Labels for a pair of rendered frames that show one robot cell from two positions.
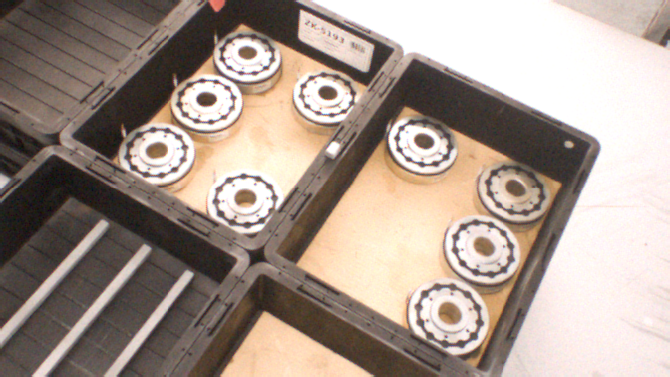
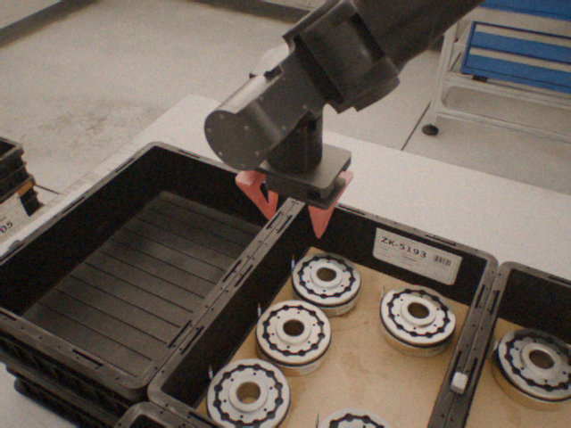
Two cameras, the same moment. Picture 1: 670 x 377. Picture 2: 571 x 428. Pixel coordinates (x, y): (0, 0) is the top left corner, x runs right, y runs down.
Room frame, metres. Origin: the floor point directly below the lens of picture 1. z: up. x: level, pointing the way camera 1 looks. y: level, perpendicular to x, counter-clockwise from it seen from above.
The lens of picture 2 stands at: (0.17, 0.15, 1.48)
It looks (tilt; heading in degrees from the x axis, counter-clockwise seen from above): 42 degrees down; 8
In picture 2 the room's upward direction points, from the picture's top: straight up
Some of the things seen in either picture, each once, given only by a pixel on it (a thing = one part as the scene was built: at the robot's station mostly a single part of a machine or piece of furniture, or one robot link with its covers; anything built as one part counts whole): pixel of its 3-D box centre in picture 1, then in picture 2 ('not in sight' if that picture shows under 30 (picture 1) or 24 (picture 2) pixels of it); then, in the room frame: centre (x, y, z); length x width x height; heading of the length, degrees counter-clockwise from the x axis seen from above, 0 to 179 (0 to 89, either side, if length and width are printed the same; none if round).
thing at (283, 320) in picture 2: (206, 100); (293, 328); (0.62, 0.20, 0.86); 0.05 x 0.05 x 0.01
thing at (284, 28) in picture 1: (244, 119); (337, 347); (0.60, 0.14, 0.87); 0.40 x 0.30 x 0.11; 159
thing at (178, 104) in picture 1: (206, 102); (293, 331); (0.62, 0.20, 0.86); 0.10 x 0.10 x 0.01
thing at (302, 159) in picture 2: not in sight; (293, 140); (0.62, 0.20, 1.17); 0.10 x 0.07 x 0.07; 69
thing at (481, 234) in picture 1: (483, 247); not in sight; (0.46, -0.21, 0.86); 0.05 x 0.05 x 0.01
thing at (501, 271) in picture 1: (482, 249); not in sight; (0.46, -0.21, 0.86); 0.10 x 0.10 x 0.01
